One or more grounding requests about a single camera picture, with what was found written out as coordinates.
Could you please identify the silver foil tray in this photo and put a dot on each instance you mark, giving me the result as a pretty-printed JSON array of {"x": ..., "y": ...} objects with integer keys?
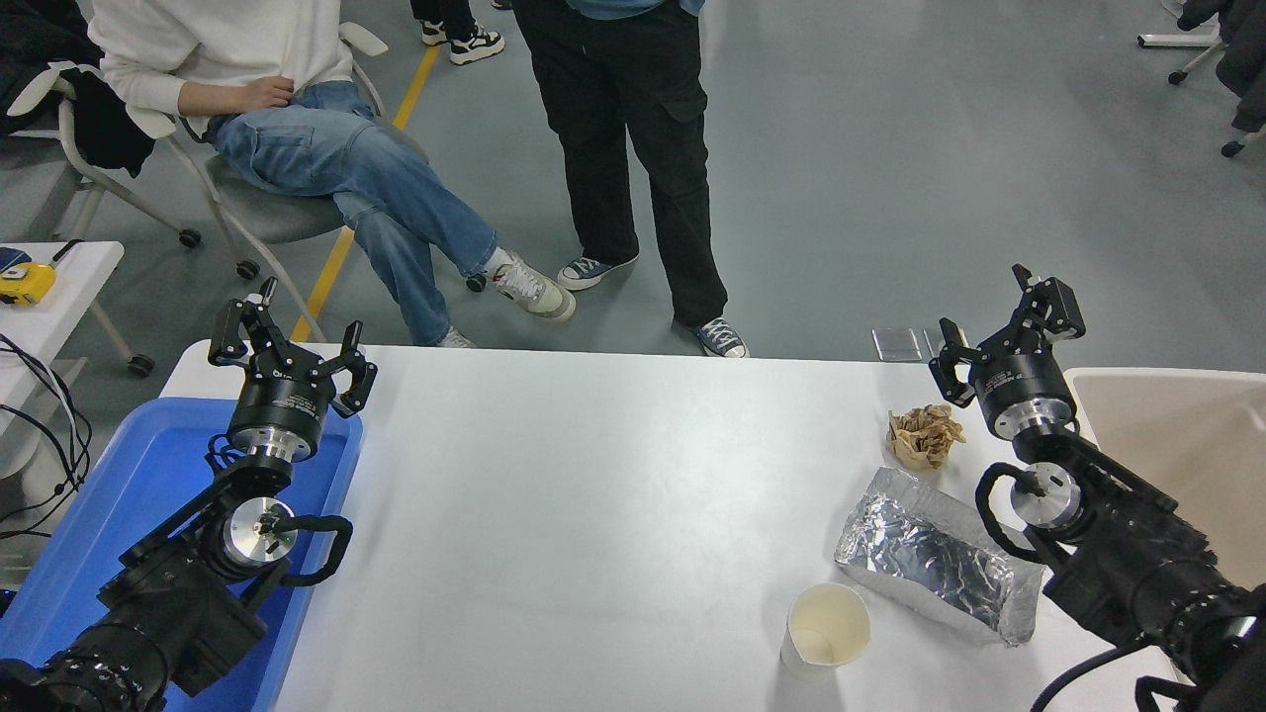
[{"x": 930, "y": 559}]

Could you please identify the large pale bin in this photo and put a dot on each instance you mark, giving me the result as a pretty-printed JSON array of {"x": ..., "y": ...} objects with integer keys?
[{"x": 1187, "y": 435}]

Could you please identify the grey chair leg with caster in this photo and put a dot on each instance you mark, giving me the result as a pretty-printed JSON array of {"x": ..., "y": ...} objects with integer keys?
[{"x": 1231, "y": 149}]

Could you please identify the dark hanging garment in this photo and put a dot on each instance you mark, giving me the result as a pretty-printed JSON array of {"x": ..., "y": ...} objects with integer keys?
[{"x": 1246, "y": 59}]

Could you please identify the person's right hand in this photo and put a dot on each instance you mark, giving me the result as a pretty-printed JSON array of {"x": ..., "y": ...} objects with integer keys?
[{"x": 265, "y": 94}]

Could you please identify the silver floor plate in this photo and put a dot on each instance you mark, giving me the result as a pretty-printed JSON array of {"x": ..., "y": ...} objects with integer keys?
[
  {"x": 896, "y": 344},
  {"x": 931, "y": 338}
]

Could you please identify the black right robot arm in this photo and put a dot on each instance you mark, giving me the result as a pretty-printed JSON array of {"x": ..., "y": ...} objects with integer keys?
[{"x": 1137, "y": 564}]

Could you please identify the white side table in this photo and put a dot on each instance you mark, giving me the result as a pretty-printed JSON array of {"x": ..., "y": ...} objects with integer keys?
[{"x": 69, "y": 297}]

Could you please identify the dark blue small object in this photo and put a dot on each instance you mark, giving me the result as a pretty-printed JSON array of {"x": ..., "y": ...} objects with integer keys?
[{"x": 12, "y": 259}]

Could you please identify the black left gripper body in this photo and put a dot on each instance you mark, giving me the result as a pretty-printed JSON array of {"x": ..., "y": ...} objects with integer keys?
[{"x": 282, "y": 405}]

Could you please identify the grey seat wheeled chair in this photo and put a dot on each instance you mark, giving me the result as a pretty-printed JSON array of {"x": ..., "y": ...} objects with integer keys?
[{"x": 277, "y": 218}]

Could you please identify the person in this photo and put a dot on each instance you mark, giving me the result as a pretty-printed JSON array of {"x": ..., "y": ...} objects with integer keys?
[
  {"x": 376, "y": 188},
  {"x": 633, "y": 119},
  {"x": 475, "y": 44}
]

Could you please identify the black jacket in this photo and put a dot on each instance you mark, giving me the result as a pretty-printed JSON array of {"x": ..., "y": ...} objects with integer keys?
[{"x": 99, "y": 129}]

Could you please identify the yellow tape measure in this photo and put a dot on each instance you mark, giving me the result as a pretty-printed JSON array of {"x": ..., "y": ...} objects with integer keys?
[{"x": 25, "y": 284}]

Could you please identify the white-legged office chair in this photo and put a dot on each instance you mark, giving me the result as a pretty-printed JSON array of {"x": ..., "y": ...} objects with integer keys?
[{"x": 1182, "y": 41}]

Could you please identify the blue plastic tray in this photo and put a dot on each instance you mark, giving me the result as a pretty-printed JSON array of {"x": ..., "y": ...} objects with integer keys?
[{"x": 129, "y": 485}]

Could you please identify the crumpled tan paper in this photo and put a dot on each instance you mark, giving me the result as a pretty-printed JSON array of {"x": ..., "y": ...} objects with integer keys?
[{"x": 925, "y": 435}]

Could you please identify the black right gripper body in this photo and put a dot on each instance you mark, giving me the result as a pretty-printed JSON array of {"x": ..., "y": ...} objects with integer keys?
[{"x": 1019, "y": 381}]

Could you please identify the white paper cup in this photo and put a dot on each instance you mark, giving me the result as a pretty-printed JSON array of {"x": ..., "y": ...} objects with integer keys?
[{"x": 826, "y": 628}]

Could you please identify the white-armed wheeled chair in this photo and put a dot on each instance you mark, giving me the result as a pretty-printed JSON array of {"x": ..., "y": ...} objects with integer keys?
[{"x": 67, "y": 138}]

